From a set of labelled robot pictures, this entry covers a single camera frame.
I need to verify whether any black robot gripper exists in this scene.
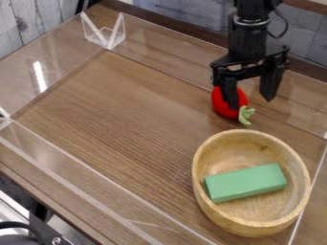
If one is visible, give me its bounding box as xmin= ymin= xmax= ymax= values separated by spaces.
xmin=209 ymin=45 xmax=289 ymax=110

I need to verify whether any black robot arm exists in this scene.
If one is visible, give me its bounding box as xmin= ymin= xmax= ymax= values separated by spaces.
xmin=209 ymin=0 xmax=289 ymax=109

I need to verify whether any red knitted strawberry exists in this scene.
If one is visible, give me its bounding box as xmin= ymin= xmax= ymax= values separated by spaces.
xmin=211 ymin=86 xmax=255 ymax=125

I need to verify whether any light wooden bowl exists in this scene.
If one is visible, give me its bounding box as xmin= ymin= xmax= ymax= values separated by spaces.
xmin=192 ymin=129 xmax=311 ymax=237

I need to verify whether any green rectangular block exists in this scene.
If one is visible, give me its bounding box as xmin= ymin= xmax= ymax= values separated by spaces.
xmin=203 ymin=163 xmax=287 ymax=203

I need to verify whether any black metal stand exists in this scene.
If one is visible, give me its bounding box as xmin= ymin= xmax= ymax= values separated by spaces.
xmin=0 ymin=175 xmax=75 ymax=245

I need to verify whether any black cable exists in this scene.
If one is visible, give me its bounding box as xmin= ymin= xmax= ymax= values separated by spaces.
xmin=265 ymin=9 xmax=289 ymax=40

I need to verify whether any clear acrylic enclosure wall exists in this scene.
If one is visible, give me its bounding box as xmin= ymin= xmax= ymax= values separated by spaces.
xmin=0 ymin=8 xmax=327 ymax=245

